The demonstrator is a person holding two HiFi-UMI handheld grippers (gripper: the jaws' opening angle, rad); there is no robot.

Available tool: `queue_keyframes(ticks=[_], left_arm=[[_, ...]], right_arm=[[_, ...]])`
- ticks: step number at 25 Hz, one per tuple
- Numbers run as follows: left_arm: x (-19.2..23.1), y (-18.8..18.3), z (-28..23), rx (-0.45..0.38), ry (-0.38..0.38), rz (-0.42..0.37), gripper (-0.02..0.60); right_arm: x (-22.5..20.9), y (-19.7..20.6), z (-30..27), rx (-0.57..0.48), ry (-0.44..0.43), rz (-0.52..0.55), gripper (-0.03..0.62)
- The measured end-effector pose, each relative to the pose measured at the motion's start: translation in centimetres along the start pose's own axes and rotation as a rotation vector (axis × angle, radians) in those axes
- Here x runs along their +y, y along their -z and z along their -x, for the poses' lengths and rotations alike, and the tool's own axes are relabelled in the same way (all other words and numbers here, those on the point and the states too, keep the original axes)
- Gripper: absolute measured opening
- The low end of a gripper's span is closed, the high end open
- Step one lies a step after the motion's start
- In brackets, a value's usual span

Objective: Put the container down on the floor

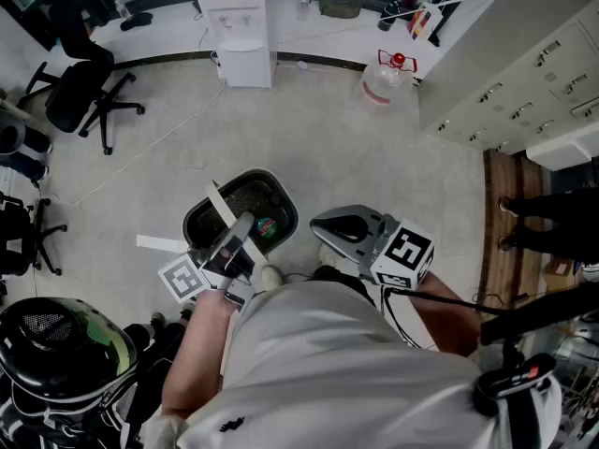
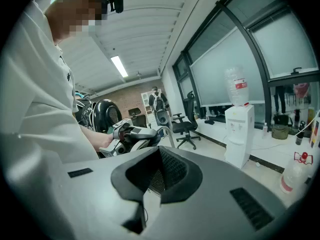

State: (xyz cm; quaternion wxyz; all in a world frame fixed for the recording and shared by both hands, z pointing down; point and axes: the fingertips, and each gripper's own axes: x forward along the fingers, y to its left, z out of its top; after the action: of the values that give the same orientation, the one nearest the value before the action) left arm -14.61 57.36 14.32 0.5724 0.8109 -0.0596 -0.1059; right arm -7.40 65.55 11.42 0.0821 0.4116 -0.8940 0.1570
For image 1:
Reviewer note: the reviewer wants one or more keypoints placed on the white water dispenser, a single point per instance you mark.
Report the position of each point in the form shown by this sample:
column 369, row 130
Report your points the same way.
column 243, row 26

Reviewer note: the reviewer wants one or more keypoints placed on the clear water jug red cap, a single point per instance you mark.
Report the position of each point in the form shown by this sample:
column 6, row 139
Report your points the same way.
column 386, row 84

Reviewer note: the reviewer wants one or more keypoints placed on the black bottle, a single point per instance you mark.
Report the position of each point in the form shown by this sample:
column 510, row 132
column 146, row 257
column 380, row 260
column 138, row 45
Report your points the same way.
column 388, row 16

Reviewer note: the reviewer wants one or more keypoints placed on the green bag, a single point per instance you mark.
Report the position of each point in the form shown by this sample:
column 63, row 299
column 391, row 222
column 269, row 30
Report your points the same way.
column 339, row 5

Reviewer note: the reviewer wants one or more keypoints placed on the black cloth item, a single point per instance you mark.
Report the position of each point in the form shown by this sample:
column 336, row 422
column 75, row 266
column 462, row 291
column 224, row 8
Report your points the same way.
column 135, row 20

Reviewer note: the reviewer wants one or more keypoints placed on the person's right forearm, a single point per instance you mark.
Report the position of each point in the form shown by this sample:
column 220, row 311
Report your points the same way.
column 444, row 316

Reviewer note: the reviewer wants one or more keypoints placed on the clear plastic bottle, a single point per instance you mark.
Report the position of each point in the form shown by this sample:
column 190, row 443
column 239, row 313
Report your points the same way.
column 303, row 7
column 122, row 10

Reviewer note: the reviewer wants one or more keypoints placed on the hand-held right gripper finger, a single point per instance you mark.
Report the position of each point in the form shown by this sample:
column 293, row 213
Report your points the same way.
column 346, row 210
column 341, row 246

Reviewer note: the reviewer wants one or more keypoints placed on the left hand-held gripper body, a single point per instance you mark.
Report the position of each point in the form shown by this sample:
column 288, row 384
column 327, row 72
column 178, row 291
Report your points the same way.
column 182, row 279

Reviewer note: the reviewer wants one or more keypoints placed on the black office chair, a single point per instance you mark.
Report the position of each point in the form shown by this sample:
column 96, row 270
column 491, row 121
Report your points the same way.
column 77, row 87
column 21, row 236

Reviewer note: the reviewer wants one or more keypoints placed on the white floor tape strip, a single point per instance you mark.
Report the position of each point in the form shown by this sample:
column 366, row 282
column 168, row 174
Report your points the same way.
column 159, row 243

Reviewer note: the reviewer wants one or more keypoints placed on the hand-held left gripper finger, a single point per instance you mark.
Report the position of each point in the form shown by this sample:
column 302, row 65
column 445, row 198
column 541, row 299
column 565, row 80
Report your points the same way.
column 241, row 229

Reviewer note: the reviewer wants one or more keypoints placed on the coloured card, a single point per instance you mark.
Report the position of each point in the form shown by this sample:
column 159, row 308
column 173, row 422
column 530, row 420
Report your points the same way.
column 423, row 24

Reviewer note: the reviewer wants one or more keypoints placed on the black helmet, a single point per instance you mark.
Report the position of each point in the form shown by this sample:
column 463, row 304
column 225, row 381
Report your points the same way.
column 61, row 339

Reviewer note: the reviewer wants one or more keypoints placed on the grey locker cabinet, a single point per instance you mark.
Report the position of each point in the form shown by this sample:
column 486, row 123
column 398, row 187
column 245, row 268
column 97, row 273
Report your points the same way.
column 510, row 63

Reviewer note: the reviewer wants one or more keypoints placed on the cardboard box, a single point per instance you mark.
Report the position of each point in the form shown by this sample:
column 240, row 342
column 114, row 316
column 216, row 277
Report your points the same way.
column 561, row 267

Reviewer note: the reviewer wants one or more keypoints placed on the person's left forearm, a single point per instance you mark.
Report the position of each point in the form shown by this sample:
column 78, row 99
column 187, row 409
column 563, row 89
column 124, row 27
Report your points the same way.
column 196, row 353

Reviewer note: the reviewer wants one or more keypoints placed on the person's white shirt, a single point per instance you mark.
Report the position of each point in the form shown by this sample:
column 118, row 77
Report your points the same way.
column 327, row 367

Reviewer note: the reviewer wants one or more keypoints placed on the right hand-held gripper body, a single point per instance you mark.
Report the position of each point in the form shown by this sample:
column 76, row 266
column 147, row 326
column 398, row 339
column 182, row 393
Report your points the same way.
column 402, row 250

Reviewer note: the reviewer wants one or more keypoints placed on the person's left white shoe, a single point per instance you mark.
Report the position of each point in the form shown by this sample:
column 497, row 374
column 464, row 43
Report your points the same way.
column 270, row 276

